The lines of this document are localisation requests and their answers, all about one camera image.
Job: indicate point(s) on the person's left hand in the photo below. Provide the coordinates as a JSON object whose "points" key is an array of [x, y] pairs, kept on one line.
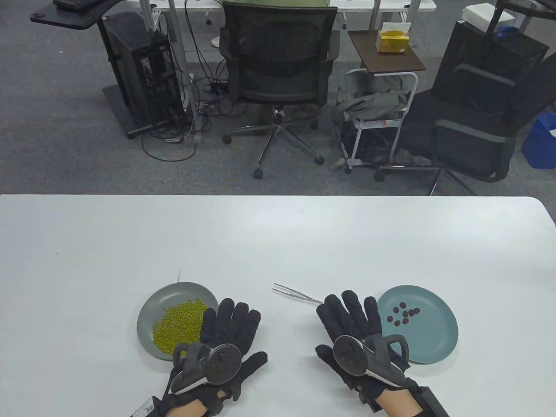
{"points": [[230, 321]]}

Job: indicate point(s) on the person's right hand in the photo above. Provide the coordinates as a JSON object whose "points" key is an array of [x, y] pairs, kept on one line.
{"points": [[352, 317]]}

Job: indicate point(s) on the white and black controller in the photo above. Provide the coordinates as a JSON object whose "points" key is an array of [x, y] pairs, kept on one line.
{"points": [[223, 362], [349, 354]]}

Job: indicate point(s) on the pile of green beans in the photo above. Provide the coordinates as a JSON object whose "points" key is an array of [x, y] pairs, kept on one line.
{"points": [[178, 325]]}

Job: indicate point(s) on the metal tweezers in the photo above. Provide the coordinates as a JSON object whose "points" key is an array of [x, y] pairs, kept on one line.
{"points": [[299, 296]]}

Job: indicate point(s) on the grey plate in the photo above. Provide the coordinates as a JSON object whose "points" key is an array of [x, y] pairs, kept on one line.
{"points": [[173, 295]]}

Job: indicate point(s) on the teal plate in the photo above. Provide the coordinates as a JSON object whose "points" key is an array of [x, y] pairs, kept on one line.
{"points": [[434, 339]]}

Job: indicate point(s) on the person's left forearm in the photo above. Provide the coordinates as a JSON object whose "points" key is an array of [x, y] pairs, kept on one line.
{"points": [[191, 408]]}

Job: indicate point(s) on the person's right forearm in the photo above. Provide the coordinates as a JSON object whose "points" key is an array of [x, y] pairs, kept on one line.
{"points": [[399, 404]]}

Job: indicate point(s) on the black right wrist device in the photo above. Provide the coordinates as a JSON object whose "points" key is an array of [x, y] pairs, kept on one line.
{"points": [[432, 402]]}

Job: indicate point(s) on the grey slippers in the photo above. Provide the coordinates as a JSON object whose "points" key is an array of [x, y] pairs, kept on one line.
{"points": [[412, 158]]}

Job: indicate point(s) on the black bag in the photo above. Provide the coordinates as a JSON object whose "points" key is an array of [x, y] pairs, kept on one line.
{"points": [[369, 147]]}

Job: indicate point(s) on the white metal cart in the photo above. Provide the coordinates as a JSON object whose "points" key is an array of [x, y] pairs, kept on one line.
{"points": [[378, 124]]}

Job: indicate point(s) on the grey jacket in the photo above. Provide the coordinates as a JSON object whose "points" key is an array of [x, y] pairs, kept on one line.
{"points": [[378, 102]]}

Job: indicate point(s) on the black reclining chair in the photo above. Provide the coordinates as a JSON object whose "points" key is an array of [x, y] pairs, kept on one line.
{"points": [[469, 130]]}

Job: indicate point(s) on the blue bin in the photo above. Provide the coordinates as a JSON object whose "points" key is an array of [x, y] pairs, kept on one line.
{"points": [[538, 143]]}

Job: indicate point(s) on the brown side table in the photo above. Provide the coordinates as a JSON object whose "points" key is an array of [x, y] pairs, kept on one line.
{"points": [[391, 61]]}

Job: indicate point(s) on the black mesh office chair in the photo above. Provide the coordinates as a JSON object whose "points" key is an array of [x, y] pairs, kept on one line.
{"points": [[280, 56]]}

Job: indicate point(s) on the yellow tissue box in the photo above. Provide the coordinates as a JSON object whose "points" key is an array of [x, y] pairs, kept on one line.
{"points": [[393, 42]]}

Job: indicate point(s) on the black computer tower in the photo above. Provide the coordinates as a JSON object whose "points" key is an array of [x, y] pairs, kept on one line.
{"points": [[130, 56]]}

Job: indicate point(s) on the white box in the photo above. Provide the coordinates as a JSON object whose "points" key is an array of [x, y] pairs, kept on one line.
{"points": [[478, 13]]}

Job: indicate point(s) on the black rolling stand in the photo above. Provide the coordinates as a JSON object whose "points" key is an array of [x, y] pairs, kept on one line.
{"points": [[65, 17]]}

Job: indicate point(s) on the black keyboard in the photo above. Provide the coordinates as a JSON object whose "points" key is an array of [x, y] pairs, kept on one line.
{"points": [[71, 3]]}

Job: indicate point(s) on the black desk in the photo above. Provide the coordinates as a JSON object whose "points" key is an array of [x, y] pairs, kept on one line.
{"points": [[538, 6]]}

